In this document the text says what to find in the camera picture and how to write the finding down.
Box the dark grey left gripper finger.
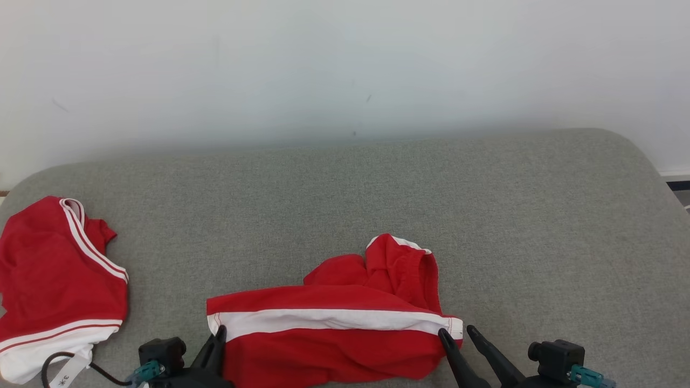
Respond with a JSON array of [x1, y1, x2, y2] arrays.
[[191, 325, 228, 372]]

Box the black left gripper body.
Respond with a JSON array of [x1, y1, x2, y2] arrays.
[[147, 366, 235, 388]]

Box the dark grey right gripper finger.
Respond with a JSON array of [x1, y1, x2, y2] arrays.
[[466, 325, 526, 388], [438, 328, 491, 388]]

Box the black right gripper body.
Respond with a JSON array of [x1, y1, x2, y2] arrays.
[[516, 376, 572, 388]]

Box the red shorts with white stripe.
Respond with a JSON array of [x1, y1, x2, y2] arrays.
[[206, 233, 464, 388]]

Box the red shirt with white sleeves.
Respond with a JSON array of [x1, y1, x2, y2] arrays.
[[0, 196, 129, 384]]

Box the black right cable teal plug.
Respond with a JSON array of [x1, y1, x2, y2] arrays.
[[570, 364, 617, 388]]

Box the white cable label tag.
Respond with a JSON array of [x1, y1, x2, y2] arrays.
[[47, 353, 92, 388]]

